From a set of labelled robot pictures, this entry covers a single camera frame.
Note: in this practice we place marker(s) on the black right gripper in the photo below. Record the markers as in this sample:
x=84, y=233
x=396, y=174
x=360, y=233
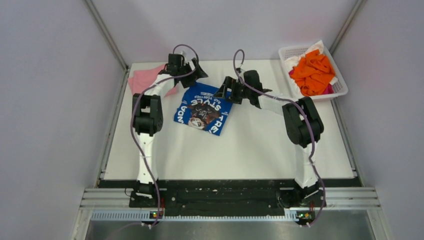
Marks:
x=231, y=83

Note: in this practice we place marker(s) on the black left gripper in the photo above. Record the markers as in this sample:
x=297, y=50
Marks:
x=197, y=74

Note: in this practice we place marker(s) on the blue panda print t-shirt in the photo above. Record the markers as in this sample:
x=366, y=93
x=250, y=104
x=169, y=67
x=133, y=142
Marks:
x=199, y=109

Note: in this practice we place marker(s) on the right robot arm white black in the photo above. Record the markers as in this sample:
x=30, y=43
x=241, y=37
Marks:
x=302, y=122

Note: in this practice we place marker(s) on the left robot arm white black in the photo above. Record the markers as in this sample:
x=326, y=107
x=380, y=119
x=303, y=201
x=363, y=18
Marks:
x=147, y=116

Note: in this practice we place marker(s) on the folded pink t-shirt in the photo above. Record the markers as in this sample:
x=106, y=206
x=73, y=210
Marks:
x=142, y=79

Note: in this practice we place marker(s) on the white t-shirt in basket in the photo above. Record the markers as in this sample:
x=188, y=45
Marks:
x=312, y=69

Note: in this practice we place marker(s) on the orange t-shirt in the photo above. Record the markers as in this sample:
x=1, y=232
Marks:
x=314, y=61

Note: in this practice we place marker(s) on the magenta garment in basket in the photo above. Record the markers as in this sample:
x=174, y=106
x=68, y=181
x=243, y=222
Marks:
x=313, y=82

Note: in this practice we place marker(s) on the white plastic laundry basket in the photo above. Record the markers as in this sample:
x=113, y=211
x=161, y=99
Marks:
x=334, y=91

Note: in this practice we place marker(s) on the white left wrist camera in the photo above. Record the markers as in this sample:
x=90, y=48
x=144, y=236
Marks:
x=188, y=60

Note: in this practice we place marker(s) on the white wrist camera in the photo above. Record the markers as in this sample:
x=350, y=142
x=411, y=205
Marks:
x=240, y=72
x=188, y=60

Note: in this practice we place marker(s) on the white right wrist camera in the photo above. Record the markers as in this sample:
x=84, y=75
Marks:
x=240, y=72

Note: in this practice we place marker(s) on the left metal corner post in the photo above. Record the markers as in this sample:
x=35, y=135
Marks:
x=104, y=31

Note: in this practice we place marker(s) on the metal corner post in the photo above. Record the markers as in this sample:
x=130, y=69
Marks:
x=104, y=31
x=350, y=18

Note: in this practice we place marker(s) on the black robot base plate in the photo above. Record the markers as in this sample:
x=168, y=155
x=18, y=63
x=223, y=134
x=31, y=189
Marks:
x=220, y=198

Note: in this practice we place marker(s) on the right metal corner post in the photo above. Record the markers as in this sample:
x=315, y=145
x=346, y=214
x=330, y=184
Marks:
x=350, y=18

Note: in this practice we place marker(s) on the aluminium frame rail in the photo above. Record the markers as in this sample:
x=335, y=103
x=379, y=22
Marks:
x=113, y=204

